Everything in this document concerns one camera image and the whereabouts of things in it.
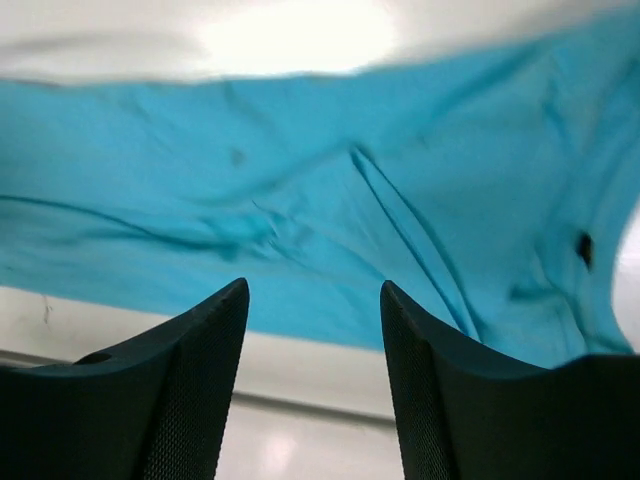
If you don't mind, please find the cyan t shirt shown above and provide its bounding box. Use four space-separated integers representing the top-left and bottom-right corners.
1 18 639 366

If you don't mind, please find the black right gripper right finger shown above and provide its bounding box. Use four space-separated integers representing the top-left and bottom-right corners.
380 282 639 479

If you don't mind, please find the aluminium table edge rail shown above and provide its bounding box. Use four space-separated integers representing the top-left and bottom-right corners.
1 350 395 429

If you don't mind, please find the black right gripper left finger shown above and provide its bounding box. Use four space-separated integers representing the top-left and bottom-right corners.
1 279 249 479

